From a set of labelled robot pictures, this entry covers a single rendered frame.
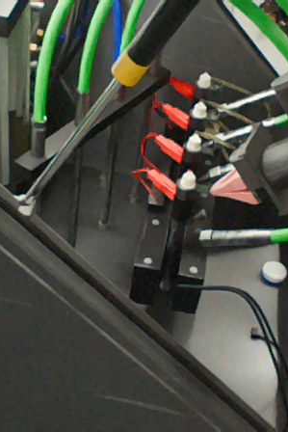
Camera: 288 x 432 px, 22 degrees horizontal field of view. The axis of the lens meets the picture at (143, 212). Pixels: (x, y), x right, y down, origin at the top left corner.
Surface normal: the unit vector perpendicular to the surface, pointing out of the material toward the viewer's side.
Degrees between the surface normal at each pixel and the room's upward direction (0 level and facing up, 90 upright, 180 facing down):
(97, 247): 0
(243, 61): 90
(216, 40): 90
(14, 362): 90
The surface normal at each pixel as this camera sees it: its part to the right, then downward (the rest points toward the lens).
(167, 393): -0.15, 0.67
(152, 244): 0.12, -0.72
